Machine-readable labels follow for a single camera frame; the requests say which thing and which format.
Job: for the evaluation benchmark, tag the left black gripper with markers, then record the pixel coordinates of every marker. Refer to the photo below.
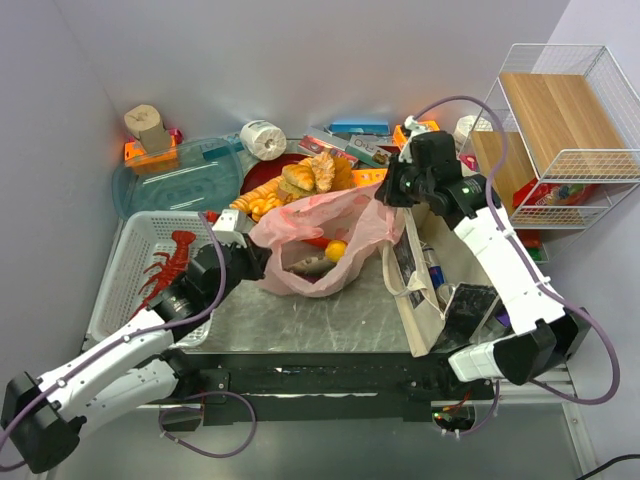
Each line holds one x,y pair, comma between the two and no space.
255,257

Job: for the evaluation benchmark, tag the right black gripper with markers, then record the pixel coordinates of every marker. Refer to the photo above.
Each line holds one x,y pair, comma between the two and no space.
391,186

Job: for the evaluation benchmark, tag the pink plastic grocery bag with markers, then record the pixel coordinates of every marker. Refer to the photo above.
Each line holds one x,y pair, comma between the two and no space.
353,216

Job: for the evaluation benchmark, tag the beige canvas tote bag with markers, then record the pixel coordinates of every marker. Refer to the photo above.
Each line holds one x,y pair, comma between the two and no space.
444,297

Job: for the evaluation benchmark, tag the toy carrot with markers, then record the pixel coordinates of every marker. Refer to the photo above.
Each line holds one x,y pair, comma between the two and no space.
320,243

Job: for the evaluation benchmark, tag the yellow lemon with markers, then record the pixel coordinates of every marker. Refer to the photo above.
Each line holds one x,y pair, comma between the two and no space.
335,250

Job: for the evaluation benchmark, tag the Red Bull can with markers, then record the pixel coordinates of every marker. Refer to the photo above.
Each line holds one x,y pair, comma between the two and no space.
437,276

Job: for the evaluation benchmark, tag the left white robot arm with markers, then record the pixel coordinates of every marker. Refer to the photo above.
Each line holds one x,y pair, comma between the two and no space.
44,417

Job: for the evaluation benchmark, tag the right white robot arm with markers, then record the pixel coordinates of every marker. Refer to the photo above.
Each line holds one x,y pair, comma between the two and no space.
546,333

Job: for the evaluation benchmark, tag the orange snack box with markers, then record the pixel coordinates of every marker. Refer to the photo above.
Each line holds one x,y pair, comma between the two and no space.
400,135

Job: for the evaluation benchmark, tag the twisted orange bread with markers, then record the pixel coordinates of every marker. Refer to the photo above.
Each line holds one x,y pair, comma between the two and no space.
259,201

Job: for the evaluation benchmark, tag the white paper cup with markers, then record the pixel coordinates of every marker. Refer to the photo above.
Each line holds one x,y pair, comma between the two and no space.
465,125

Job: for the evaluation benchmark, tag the small orange box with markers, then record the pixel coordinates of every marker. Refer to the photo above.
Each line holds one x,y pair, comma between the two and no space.
366,177

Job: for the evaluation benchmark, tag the white RIO box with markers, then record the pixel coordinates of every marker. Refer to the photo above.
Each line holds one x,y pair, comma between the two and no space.
367,152

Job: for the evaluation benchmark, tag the blue flat box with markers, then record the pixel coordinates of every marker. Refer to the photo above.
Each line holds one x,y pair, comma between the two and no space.
359,126

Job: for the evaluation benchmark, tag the red toy lobster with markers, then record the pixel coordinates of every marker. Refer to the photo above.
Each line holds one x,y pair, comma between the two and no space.
165,271

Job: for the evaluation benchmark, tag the teal plastic tray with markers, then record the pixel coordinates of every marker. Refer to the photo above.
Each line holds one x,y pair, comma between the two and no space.
209,178

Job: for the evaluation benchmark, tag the red round plate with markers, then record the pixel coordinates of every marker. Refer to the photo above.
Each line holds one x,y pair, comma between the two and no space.
265,171

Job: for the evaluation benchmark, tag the croissant bread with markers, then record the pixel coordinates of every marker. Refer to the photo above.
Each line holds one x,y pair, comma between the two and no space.
300,176

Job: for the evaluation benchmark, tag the white perforated plastic basket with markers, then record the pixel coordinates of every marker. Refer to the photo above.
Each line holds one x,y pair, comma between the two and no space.
145,239

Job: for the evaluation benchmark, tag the red candy bag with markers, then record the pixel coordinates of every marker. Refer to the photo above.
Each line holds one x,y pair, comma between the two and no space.
552,194

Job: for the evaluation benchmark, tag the red snack packet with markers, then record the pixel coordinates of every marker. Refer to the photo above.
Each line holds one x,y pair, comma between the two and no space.
530,239

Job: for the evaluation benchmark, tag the red toothpaste box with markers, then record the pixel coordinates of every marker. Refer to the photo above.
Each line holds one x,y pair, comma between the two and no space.
317,146

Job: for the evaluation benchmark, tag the white toilet paper roll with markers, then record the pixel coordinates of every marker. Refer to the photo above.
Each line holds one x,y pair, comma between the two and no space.
263,140

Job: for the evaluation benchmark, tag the green snack packet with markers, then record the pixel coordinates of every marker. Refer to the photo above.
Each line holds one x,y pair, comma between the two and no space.
537,254

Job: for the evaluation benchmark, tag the orange box under roll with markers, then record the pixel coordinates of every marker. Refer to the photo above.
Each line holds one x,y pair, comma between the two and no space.
143,163

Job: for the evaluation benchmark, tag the brown toilet paper roll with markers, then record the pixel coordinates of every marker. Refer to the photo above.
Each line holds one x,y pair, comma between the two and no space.
146,125

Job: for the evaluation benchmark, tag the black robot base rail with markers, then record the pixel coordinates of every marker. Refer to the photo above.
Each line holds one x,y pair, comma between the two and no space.
320,386

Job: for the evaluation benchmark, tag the white wire shelf rack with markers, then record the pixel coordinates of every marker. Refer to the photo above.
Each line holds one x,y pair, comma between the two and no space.
571,115

